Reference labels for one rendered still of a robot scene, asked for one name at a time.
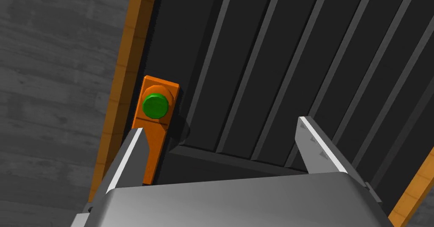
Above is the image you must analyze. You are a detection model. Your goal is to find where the green and orange door knob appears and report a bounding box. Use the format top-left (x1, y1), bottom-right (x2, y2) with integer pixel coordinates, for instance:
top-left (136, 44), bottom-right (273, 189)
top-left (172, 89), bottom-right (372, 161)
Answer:
top-left (131, 75), bottom-right (180, 185)

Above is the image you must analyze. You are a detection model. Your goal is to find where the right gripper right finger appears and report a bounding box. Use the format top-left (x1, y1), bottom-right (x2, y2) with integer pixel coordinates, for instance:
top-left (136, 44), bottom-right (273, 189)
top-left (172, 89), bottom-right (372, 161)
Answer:
top-left (295, 116), bottom-right (370, 188)

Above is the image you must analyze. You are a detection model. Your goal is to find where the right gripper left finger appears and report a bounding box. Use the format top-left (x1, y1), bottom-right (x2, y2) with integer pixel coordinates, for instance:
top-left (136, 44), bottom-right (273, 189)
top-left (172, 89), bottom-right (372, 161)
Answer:
top-left (91, 127), bottom-right (151, 205)

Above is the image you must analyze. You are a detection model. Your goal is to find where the dark panelled door leaf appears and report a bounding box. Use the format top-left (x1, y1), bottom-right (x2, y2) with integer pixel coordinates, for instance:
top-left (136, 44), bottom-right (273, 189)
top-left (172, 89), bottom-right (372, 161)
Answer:
top-left (127, 0), bottom-right (434, 216)

